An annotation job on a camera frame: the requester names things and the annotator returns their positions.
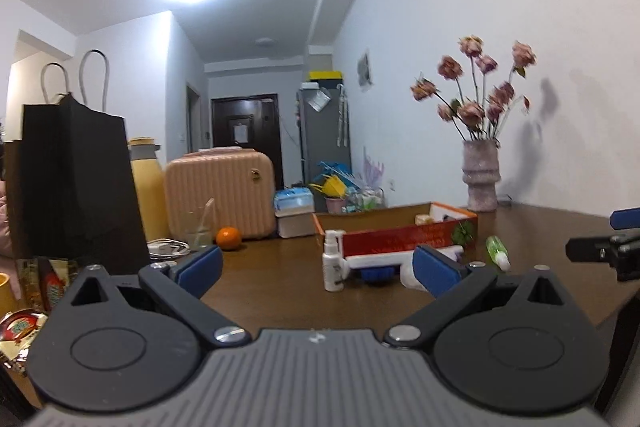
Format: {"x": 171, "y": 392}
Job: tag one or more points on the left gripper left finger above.
{"x": 177, "y": 288}

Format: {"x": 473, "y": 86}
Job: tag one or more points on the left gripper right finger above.
{"x": 456, "y": 288}

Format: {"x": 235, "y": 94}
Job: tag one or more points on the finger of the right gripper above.
{"x": 625, "y": 219}
{"x": 619, "y": 251}

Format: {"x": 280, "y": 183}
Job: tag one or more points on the white red lint brush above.
{"x": 372, "y": 261}

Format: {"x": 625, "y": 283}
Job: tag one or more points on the blue round lid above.
{"x": 377, "y": 275}

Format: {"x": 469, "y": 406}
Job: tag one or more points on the white spray bottle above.
{"x": 332, "y": 262}

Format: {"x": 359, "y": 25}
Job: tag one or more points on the green white small bottle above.
{"x": 498, "y": 253}

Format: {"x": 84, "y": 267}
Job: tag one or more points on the clear drinking glass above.
{"x": 197, "y": 226}

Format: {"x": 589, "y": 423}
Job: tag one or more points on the orange fruit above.
{"x": 228, "y": 239}

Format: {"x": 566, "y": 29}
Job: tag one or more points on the red cardboard box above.
{"x": 392, "y": 230}

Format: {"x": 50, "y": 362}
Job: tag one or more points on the yellow thermos jug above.
{"x": 149, "y": 183}

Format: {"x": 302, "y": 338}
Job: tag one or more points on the pink textured vase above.
{"x": 481, "y": 173}

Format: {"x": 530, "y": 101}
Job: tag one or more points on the pink ribbed suitcase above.
{"x": 227, "y": 186}

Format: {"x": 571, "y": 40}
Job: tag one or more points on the snack packets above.
{"x": 36, "y": 286}

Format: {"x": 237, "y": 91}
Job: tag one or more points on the blue tissue pack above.
{"x": 294, "y": 199}

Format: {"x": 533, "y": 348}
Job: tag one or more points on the black paper shopping bag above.
{"x": 70, "y": 189}

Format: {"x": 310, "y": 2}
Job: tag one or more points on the yellow watering can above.
{"x": 330, "y": 187}

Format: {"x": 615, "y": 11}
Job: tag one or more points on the dried pink flowers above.
{"x": 478, "y": 112}

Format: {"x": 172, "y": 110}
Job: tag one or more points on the dark brown entrance door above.
{"x": 250, "y": 122}

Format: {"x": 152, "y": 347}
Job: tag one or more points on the grey refrigerator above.
{"x": 323, "y": 130}

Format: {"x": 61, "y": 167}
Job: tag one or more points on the yellow box on refrigerator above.
{"x": 325, "y": 75}

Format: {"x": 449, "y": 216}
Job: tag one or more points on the white charger with cable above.
{"x": 167, "y": 249}

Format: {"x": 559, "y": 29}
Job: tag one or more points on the wire storage rack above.
{"x": 364, "y": 199}

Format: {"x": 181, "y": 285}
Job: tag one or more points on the wall picture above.
{"x": 364, "y": 71}

